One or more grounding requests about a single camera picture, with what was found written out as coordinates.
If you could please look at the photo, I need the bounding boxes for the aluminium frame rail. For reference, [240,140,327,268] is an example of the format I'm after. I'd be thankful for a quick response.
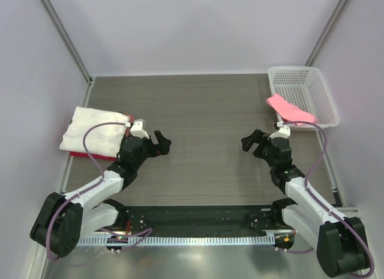
[335,206,358,217]

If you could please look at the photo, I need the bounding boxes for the folded magenta t shirt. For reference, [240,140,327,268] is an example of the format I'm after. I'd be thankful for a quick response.
[70,152,116,161]

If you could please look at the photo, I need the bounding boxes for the white perforated plastic basket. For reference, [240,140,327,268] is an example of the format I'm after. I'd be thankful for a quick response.
[268,66,340,129]

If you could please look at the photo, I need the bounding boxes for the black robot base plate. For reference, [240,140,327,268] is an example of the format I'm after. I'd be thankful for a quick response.
[106,205,293,237]

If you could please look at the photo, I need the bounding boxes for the white and green t shirt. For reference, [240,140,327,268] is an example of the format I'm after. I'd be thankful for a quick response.
[59,107,131,157]

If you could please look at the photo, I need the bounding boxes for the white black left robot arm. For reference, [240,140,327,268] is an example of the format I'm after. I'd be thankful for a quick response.
[30,119,172,261]

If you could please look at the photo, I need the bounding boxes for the white slotted cable duct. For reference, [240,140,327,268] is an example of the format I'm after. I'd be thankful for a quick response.
[77,233,275,247]

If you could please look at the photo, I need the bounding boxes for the left aluminium corner post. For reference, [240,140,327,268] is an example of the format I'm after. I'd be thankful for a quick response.
[39,0,92,85]

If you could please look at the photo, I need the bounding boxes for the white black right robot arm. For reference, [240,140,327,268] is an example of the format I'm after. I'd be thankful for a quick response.
[241,122,375,278]

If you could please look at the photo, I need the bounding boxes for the pink t shirt in basket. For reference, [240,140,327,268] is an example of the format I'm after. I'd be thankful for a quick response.
[266,94,318,126]

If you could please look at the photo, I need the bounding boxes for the right aluminium corner post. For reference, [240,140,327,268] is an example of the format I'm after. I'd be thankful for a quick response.
[305,0,351,67]

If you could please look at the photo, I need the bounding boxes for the aluminium corner post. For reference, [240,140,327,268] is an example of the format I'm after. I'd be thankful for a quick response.
[39,0,92,85]
[305,0,351,67]

